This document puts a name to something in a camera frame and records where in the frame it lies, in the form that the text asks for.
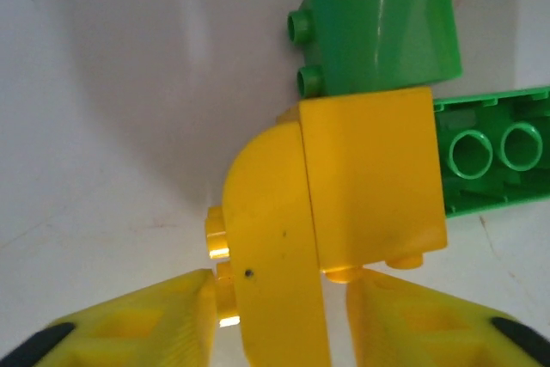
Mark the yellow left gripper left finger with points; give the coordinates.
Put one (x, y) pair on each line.
(129, 328)

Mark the green curved lego brick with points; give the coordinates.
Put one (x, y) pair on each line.
(386, 32)

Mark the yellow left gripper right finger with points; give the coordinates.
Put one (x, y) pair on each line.
(429, 328)

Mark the yellow curved lego brick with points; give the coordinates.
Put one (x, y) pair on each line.
(270, 234)

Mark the yellow square lego brick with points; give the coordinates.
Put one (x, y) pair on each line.
(369, 178)

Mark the green long lego brick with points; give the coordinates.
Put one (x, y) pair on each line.
(494, 195)

